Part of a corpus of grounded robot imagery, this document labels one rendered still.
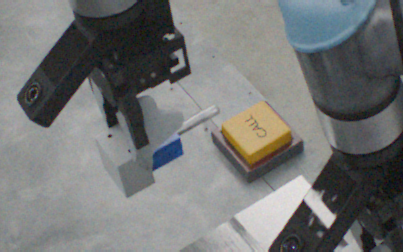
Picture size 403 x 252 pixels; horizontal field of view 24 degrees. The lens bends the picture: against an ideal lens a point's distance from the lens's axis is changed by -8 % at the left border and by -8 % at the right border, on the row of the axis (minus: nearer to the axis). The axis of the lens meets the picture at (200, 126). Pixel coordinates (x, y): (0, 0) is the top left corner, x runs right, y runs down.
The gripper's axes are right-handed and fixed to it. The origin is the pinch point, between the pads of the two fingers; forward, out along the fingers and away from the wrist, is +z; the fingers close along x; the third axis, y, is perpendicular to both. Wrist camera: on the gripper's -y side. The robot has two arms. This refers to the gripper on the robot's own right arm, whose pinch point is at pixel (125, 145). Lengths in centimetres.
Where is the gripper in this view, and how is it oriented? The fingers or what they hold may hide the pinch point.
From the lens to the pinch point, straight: 102.7
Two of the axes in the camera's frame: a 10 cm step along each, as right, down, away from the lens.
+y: 8.4, -4.7, 2.6
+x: -5.3, -6.0, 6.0
